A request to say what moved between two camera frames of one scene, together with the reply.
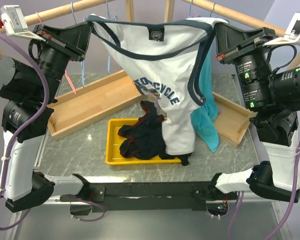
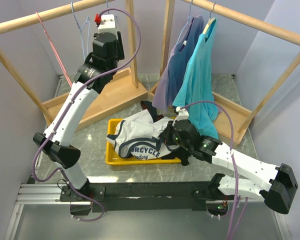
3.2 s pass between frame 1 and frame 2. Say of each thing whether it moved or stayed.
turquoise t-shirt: stayed
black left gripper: moved
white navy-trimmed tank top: moved
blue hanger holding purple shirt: stayed
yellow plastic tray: stayed
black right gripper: moved
